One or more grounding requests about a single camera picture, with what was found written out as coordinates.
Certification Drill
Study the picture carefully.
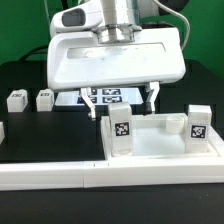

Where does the white square table top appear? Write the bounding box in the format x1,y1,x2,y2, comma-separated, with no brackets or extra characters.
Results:
101,114,224,160

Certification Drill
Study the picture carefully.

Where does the white block at left edge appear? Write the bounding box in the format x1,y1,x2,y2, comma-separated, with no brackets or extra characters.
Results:
0,122,5,145

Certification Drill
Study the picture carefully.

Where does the white U-shaped obstacle fence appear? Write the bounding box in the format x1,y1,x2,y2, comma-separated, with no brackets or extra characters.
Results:
0,116,224,192

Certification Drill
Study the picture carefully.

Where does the white camera cable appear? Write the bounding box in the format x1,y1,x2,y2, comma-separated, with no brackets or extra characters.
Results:
153,0,192,52

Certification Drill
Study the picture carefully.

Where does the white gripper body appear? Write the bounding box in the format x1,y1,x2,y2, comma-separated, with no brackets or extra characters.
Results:
47,28,186,91

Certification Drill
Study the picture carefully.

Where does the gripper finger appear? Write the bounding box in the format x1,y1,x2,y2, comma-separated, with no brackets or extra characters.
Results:
80,87,96,120
144,81,160,114

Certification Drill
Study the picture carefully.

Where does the black cable horizontal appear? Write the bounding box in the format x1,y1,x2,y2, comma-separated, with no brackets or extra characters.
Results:
19,45,48,61

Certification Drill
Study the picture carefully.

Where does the white marker plate with tags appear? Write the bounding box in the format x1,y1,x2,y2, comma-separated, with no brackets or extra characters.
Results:
55,88,143,106

